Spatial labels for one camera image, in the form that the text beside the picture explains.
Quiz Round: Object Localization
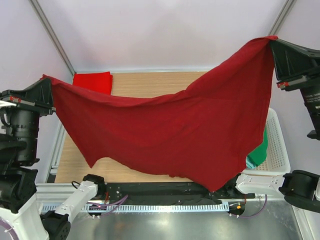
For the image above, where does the dark red t shirt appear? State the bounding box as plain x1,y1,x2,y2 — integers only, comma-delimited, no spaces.
50,35,277,192

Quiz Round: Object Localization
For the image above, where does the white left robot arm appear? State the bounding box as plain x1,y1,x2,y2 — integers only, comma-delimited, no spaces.
0,76,106,240

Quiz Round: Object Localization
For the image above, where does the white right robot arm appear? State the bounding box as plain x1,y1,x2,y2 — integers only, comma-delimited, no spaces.
235,39,320,213

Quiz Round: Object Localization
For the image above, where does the folded bright red t shirt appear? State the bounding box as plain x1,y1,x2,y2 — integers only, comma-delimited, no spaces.
72,71,113,95

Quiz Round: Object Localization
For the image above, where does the white plastic basket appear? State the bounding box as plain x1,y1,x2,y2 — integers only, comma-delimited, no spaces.
243,108,291,176

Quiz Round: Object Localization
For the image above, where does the green t shirt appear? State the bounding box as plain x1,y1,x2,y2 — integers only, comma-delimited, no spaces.
246,128,269,167

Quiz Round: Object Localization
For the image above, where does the light teal t shirt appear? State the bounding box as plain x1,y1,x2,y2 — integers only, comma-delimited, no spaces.
246,158,257,170

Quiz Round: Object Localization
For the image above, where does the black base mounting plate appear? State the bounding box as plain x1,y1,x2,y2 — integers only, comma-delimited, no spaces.
93,182,256,206

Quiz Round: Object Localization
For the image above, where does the aluminium frame rail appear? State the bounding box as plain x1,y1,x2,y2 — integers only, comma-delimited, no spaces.
34,180,305,204

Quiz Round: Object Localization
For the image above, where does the white slotted cable duct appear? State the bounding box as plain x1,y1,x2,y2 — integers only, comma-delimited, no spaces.
40,202,230,214

